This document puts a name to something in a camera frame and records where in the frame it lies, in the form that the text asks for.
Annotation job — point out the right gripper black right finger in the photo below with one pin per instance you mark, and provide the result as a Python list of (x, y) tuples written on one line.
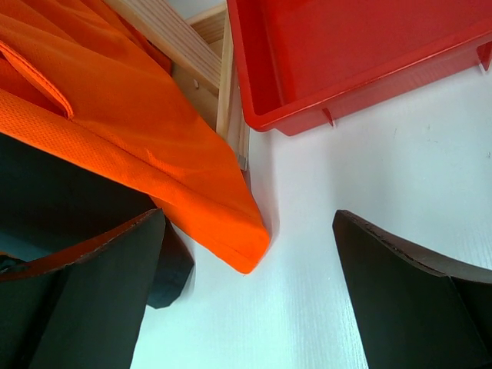
[(414, 307)]

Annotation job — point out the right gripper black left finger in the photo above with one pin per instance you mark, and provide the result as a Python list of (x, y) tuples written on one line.
[(81, 307)]

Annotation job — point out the dark navy shorts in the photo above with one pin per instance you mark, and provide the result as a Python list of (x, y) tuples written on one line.
[(48, 205)]

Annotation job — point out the orange shorts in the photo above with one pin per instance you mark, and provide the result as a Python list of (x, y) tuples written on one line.
[(78, 82)]

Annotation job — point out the red plastic bin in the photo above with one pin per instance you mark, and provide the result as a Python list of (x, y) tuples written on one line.
[(302, 64)]

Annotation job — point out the wooden clothes rack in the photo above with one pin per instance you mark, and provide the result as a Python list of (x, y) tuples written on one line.
[(202, 48)]

